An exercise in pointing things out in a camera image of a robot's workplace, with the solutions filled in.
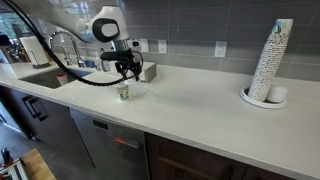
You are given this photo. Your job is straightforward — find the dark countertop appliance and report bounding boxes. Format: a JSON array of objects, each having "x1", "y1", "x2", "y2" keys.
[{"x1": 0, "y1": 33, "x2": 21, "y2": 64}]

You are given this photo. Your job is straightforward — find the short stack of white lids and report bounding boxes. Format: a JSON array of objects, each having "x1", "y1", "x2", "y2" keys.
[{"x1": 265, "y1": 83, "x2": 289, "y2": 104}]

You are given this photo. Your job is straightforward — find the round white cup tray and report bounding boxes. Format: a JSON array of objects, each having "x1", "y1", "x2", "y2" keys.
[{"x1": 239, "y1": 86, "x2": 288, "y2": 110}]

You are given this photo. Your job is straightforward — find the brown wooden cabinet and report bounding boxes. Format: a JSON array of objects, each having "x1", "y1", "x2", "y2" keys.
[{"x1": 144, "y1": 132, "x2": 294, "y2": 180}]

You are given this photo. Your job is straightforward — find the white wall outlet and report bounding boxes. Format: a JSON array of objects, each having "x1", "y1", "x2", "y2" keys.
[
  {"x1": 139, "y1": 38, "x2": 150, "y2": 53},
  {"x1": 214, "y1": 40, "x2": 228, "y2": 59},
  {"x1": 157, "y1": 39, "x2": 168, "y2": 55}
]

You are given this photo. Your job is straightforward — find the tall stack of paper cups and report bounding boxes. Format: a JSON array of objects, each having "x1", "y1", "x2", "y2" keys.
[{"x1": 248, "y1": 18, "x2": 294, "y2": 103}]

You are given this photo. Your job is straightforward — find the tall chrome faucet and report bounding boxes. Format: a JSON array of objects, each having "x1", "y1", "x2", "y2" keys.
[{"x1": 49, "y1": 30, "x2": 86, "y2": 68}]

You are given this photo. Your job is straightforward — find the white wire rack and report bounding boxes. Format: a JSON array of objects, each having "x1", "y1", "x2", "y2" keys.
[{"x1": 0, "y1": 159, "x2": 29, "y2": 180}]

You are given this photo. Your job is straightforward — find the steel kitchen sink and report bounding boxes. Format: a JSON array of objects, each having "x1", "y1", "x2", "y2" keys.
[{"x1": 19, "y1": 66, "x2": 93, "y2": 90}]

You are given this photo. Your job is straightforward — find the red rimmed cup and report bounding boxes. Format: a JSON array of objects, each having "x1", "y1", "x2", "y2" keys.
[{"x1": 55, "y1": 73, "x2": 69, "y2": 87}]

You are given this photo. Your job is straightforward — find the small chrome tap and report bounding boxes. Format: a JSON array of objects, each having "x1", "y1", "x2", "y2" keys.
[{"x1": 54, "y1": 45, "x2": 73, "y2": 67}]

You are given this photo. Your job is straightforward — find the black cabinet handle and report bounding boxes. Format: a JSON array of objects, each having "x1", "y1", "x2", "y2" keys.
[{"x1": 21, "y1": 95, "x2": 49, "y2": 122}]

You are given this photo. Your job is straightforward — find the paper towel roll on holder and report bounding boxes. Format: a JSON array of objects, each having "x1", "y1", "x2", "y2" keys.
[{"x1": 19, "y1": 35, "x2": 52, "y2": 69}]

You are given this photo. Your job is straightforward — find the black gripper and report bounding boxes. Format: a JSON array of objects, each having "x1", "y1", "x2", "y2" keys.
[{"x1": 114, "y1": 49, "x2": 143, "y2": 83}]

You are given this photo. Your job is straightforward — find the stainless steel dishwasher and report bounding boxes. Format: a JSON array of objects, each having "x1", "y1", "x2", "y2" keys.
[{"x1": 69, "y1": 108, "x2": 150, "y2": 180}]

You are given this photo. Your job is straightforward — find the clear plastic stirrer tray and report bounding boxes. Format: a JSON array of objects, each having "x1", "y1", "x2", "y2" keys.
[{"x1": 129, "y1": 83, "x2": 161, "y2": 103}]

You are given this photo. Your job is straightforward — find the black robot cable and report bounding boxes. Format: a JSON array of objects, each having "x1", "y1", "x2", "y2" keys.
[{"x1": 1, "y1": 0, "x2": 144, "y2": 88}]

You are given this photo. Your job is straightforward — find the dark grey cabinet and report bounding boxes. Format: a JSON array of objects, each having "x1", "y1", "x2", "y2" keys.
[{"x1": 0, "y1": 87, "x2": 96, "y2": 168}]

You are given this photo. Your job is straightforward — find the metal napkin holder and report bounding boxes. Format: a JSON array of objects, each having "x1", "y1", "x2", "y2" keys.
[{"x1": 139, "y1": 62, "x2": 158, "y2": 84}]

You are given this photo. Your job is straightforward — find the light wooden stool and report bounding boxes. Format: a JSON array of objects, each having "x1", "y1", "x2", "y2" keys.
[{"x1": 19, "y1": 148, "x2": 57, "y2": 180}]

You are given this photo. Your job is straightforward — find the printed paper cup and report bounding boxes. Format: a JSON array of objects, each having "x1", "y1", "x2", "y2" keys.
[{"x1": 114, "y1": 83, "x2": 130, "y2": 102}]

